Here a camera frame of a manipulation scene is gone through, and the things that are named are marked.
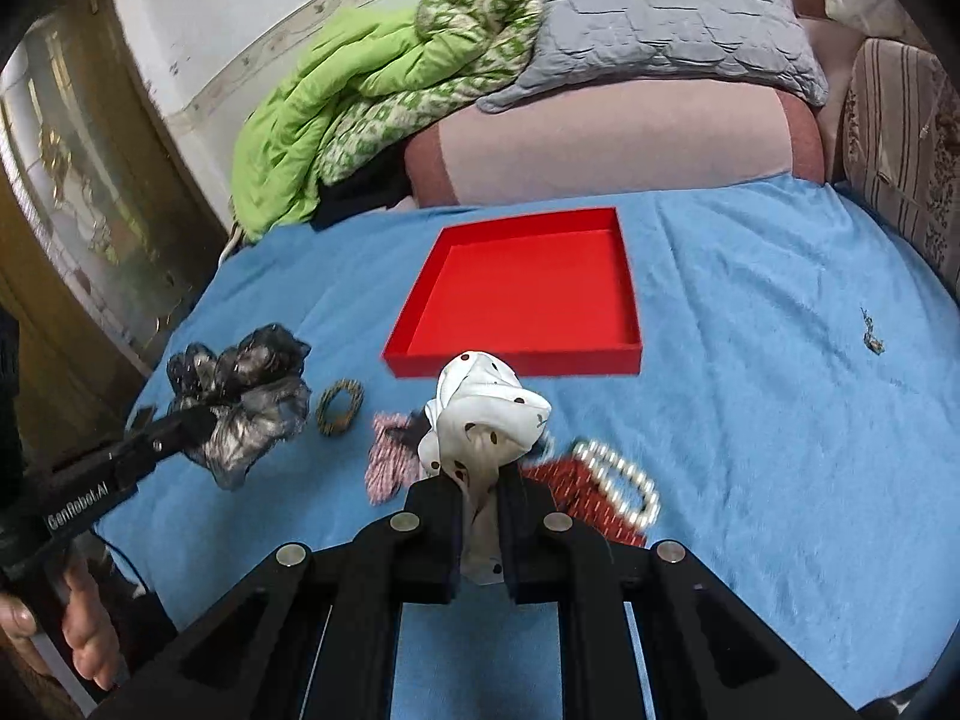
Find pink bolster cushion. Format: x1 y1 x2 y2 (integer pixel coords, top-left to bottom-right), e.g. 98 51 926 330
405 80 825 208

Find white dotted scrunchie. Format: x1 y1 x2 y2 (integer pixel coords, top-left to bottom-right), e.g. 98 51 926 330
416 351 551 587

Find green quilt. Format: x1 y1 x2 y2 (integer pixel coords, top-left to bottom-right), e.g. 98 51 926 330
231 0 542 242

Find gold beaded bracelet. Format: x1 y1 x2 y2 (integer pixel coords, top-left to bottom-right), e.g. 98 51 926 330
314 377 367 437

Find ornate glass door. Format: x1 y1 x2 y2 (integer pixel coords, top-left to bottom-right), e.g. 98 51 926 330
2 8 223 372

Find blue towel blanket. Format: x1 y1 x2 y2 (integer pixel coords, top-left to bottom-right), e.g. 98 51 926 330
96 176 958 718

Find small metal chain trinket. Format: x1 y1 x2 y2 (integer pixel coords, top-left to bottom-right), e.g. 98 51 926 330
861 309 885 356

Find white pearl bracelet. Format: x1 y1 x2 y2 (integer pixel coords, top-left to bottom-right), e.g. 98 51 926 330
571 437 664 533

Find white patterned cloth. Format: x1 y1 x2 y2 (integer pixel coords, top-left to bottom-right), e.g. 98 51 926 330
825 0 928 47

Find red white plaid scrunchie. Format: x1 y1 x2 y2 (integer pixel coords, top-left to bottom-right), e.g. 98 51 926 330
364 411 430 505

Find grey quilted pillow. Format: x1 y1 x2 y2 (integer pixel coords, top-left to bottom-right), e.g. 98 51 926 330
477 0 828 114

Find dark red dotted scrunchie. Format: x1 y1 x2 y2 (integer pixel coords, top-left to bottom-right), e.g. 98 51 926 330
521 455 646 548

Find striped floral cushion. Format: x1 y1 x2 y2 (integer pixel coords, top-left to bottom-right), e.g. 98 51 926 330
841 37 958 291

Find grey black scrunchie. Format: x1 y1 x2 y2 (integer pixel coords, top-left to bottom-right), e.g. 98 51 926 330
166 323 311 491

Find red tray box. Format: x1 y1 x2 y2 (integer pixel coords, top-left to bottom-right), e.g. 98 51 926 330
382 206 643 379

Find person left hand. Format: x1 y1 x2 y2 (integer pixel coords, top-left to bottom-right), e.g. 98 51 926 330
2 550 125 691

